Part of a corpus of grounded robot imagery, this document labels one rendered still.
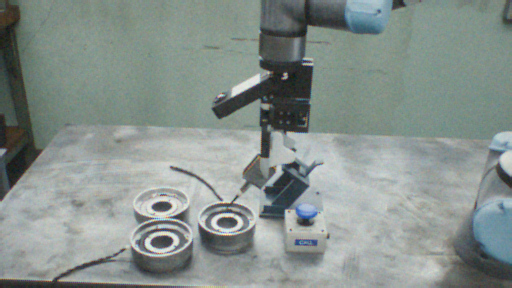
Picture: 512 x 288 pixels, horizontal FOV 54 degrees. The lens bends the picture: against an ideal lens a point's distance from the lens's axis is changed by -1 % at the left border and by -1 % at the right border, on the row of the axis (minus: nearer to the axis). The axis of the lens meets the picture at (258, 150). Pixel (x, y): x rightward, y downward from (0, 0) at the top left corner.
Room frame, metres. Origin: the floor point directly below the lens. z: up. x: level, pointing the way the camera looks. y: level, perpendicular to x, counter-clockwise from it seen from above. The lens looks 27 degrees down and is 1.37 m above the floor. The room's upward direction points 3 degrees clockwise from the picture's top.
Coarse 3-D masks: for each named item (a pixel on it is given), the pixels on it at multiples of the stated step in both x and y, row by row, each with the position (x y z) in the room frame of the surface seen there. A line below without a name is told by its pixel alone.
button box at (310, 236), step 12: (288, 216) 0.77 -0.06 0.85; (288, 228) 0.73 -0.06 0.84; (300, 228) 0.73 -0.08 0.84; (312, 228) 0.73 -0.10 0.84; (324, 228) 0.74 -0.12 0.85; (288, 240) 0.72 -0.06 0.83; (300, 240) 0.72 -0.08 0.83; (312, 240) 0.72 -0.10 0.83; (324, 240) 0.72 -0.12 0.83; (288, 252) 0.72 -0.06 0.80; (300, 252) 0.72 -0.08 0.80; (312, 252) 0.72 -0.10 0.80; (324, 252) 0.72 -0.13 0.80
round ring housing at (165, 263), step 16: (144, 224) 0.73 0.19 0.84; (160, 224) 0.75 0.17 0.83; (176, 224) 0.74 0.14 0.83; (160, 240) 0.72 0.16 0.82; (176, 240) 0.70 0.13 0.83; (192, 240) 0.70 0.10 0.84; (144, 256) 0.65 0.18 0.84; (160, 256) 0.65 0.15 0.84; (176, 256) 0.66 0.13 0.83; (160, 272) 0.65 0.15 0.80
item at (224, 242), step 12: (216, 204) 0.81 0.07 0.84; (228, 204) 0.81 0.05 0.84; (240, 204) 0.81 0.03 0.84; (204, 216) 0.78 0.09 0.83; (216, 216) 0.78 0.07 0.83; (228, 216) 0.78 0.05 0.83; (252, 216) 0.78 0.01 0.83; (204, 228) 0.73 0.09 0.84; (216, 228) 0.74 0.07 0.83; (228, 228) 0.78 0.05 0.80; (252, 228) 0.74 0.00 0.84; (204, 240) 0.74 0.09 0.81; (216, 240) 0.71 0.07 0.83; (228, 240) 0.71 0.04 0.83; (240, 240) 0.72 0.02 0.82
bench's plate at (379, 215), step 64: (64, 128) 1.19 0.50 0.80; (128, 128) 1.20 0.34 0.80; (64, 192) 0.88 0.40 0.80; (128, 192) 0.89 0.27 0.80; (192, 192) 0.91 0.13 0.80; (256, 192) 0.92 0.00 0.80; (384, 192) 0.94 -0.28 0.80; (448, 192) 0.95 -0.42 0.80; (0, 256) 0.67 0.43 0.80; (64, 256) 0.68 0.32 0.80; (128, 256) 0.69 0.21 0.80; (256, 256) 0.71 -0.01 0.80; (320, 256) 0.71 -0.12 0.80; (384, 256) 0.72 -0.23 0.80; (448, 256) 0.73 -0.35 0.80
